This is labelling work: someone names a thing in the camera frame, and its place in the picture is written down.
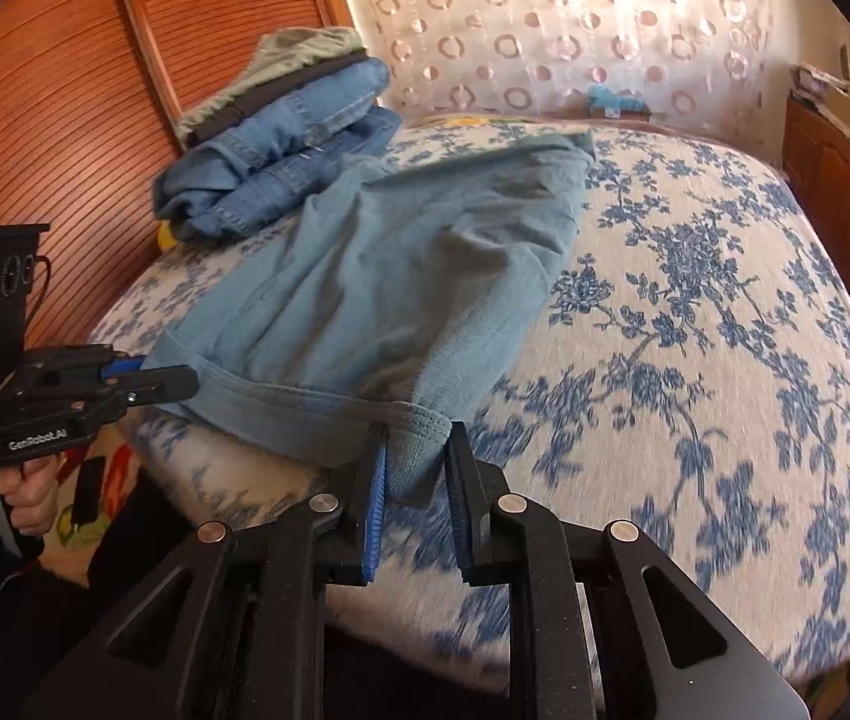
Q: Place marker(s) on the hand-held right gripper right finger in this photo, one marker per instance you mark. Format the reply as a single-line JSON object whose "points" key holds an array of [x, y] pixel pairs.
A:
{"points": [[462, 514]]}

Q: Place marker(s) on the teal pants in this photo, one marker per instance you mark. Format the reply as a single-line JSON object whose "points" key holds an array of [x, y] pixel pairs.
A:
{"points": [[395, 277]]}

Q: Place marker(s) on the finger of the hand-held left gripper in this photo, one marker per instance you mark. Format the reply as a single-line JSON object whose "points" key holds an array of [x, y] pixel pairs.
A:
{"points": [[123, 367], [162, 384]]}

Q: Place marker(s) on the person's left hand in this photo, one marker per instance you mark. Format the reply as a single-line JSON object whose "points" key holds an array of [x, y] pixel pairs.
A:
{"points": [[29, 499]]}

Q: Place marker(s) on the khaki pants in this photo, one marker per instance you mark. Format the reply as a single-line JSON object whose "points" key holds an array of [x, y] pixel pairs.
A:
{"points": [[297, 49]]}

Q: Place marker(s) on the yellow garment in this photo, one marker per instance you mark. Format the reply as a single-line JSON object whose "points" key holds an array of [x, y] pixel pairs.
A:
{"points": [[167, 238]]}

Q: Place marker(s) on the sheer circle-patterned curtain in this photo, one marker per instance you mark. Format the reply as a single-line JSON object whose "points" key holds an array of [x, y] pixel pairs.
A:
{"points": [[545, 15]]}

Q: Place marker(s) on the open cardboard box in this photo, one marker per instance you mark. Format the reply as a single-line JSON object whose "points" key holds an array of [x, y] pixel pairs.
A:
{"points": [[848, 111]]}

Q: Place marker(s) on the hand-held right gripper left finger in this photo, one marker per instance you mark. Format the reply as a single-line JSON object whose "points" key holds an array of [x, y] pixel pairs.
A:
{"points": [[374, 514]]}

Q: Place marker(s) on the patterned floor mat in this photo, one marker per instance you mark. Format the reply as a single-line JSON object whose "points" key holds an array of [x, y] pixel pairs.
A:
{"points": [[113, 484]]}

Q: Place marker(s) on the blue jeans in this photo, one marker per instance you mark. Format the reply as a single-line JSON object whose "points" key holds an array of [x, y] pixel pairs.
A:
{"points": [[282, 135]]}

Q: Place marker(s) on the dark brown pants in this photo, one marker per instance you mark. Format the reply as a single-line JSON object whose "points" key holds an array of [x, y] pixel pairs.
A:
{"points": [[245, 106]]}

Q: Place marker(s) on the blue floral bedsheet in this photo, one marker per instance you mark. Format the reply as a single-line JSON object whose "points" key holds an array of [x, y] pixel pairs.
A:
{"points": [[694, 315]]}

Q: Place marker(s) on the wooden low cabinet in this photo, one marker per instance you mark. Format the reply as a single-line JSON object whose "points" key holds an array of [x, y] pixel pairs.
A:
{"points": [[844, 172]]}

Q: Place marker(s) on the stack of papers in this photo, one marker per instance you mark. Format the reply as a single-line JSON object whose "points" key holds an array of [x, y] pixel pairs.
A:
{"points": [[807, 80]]}

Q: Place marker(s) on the box with blue contents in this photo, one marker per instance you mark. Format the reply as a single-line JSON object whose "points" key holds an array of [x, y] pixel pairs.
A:
{"points": [[612, 99]]}

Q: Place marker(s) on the wooden slatted wardrobe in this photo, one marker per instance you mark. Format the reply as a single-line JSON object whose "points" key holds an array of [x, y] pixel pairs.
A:
{"points": [[57, 127]]}

